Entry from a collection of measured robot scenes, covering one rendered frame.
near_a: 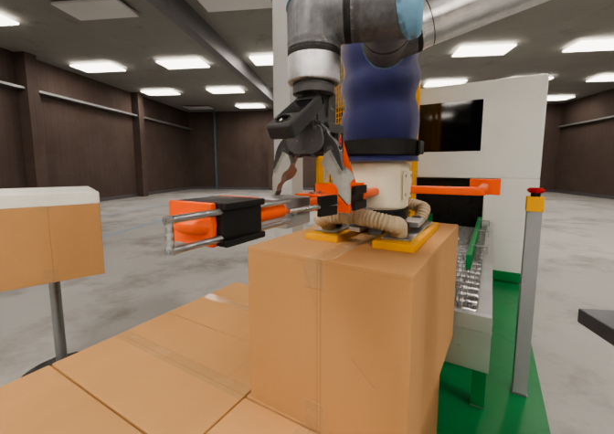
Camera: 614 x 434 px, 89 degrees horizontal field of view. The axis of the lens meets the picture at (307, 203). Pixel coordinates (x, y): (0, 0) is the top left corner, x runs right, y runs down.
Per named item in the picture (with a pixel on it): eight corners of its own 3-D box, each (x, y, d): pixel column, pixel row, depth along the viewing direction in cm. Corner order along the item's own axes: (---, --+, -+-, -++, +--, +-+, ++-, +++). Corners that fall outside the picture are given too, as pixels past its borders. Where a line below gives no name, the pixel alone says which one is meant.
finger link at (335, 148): (354, 164, 50) (325, 121, 52) (349, 164, 49) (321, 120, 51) (332, 181, 52) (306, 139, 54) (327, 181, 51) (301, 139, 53)
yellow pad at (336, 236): (354, 220, 114) (354, 206, 113) (380, 223, 108) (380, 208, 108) (304, 238, 85) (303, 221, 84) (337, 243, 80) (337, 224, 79)
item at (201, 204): (222, 228, 45) (220, 195, 45) (261, 234, 42) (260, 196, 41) (170, 240, 38) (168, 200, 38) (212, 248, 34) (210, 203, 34)
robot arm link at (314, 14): (343, -43, 46) (278, -34, 48) (342, 46, 47) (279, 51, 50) (348, -8, 55) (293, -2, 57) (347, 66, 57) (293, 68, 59)
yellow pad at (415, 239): (407, 225, 104) (407, 210, 103) (439, 228, 98) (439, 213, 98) (371, 248, 75) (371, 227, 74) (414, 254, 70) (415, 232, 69)
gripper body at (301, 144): (344, 158, 57) (345, 90, 56) (322, 156, 50) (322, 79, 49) (309, 159, 61) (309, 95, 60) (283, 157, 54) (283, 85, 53)
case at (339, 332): (348, 309, 131) (350, 215, 127) (452, 335, 110) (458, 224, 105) (250, 396, 81) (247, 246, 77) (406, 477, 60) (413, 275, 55)
